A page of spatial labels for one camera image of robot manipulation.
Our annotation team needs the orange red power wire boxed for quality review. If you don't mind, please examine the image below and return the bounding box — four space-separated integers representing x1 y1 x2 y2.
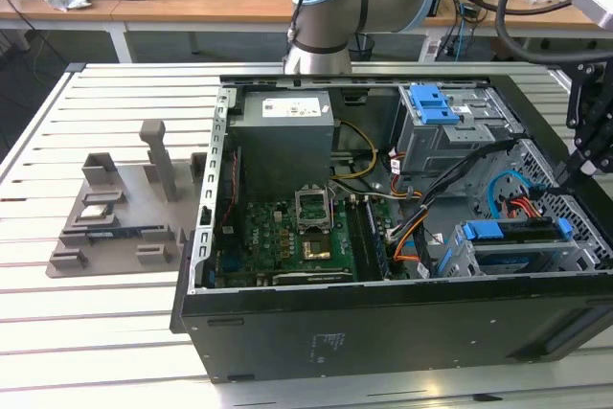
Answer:
505 193 561 223

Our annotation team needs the blue data wire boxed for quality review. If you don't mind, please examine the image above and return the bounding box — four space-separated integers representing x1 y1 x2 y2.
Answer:
488 167 546 221

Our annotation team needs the hard disk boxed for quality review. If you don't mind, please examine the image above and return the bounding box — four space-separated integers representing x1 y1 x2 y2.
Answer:
444 216 575 279

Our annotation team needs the grey metal disk bay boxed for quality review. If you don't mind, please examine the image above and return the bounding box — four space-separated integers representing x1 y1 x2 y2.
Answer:
435 216 613 279

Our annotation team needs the grey metal drive cage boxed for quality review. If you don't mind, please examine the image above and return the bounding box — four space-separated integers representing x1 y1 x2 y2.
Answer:
390 84 526 178

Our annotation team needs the blue plastic drive latch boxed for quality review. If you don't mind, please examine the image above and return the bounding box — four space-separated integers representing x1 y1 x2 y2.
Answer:
410 84 457 125

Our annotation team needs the installed RAM stick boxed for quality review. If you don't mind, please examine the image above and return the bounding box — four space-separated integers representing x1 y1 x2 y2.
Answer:
365 197 390 281

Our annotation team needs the black RAM slot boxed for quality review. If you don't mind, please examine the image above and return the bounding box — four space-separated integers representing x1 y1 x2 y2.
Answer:
353 196 378 282
345 196 368 282

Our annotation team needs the black mesh waste bin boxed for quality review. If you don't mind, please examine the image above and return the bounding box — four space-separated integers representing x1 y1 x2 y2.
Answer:
349 33 377 61

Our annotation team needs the black open PC case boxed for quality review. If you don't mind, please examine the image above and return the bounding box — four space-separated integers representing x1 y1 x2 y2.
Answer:
170 61 613 384

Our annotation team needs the CPU socket with gold pins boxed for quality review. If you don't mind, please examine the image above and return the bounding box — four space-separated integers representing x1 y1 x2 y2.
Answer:
300 235 336 264

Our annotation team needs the grey power supply unit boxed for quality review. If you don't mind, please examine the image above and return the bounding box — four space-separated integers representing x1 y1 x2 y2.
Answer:
228 90 336 199

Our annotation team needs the black graphics card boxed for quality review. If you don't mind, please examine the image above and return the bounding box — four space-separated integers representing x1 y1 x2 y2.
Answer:
271 268 356 286

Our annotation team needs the green motherboard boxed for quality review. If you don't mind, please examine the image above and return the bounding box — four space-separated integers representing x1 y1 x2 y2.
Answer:
210 188 408 288

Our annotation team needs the grey parts rack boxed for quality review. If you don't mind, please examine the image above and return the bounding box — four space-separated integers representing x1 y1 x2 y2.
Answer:
45 119 210 279

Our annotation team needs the loose RAM stick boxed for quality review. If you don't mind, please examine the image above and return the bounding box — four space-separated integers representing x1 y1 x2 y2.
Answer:
85 226 145 239

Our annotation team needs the black cable bundle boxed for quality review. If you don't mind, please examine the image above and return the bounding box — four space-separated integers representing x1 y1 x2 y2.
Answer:
382 138 521 243

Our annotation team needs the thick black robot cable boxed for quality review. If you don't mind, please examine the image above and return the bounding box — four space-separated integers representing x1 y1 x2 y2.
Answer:
495 0 576 66

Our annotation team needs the grey wire bundle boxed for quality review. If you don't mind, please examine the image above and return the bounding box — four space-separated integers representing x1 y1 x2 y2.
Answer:
329 177 423 201

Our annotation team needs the orange flat wire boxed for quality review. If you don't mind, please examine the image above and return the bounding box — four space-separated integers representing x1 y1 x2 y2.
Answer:
391 230 435 262

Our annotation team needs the yellow wire bundle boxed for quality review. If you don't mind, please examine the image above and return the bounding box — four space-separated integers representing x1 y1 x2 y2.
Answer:
331 119 380 181

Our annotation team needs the metal socket cover frame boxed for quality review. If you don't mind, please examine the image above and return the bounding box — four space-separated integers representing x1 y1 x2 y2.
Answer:
292 186 334 234

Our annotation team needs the red black twisted wire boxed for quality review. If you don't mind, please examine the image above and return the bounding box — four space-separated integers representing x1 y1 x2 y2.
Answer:
224 146 241 233

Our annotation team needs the wooden desk white frame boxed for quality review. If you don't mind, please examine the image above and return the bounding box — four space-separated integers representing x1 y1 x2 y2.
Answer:
109 0 613 63
0 0 130 63

